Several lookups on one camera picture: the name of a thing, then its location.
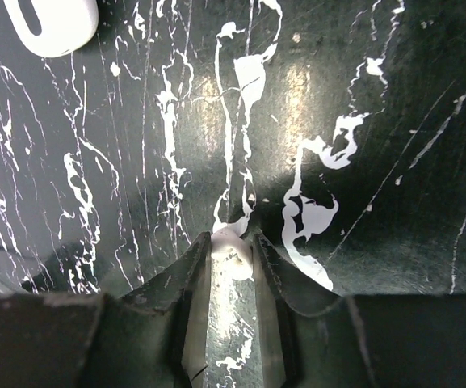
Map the white earbuds charging case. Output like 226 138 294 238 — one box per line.
3 0 99 58

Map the white earbud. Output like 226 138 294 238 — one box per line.
211 228 254 281

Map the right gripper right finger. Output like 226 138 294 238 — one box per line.
252 234 466 387

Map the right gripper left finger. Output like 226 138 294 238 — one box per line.
0 232 212 387

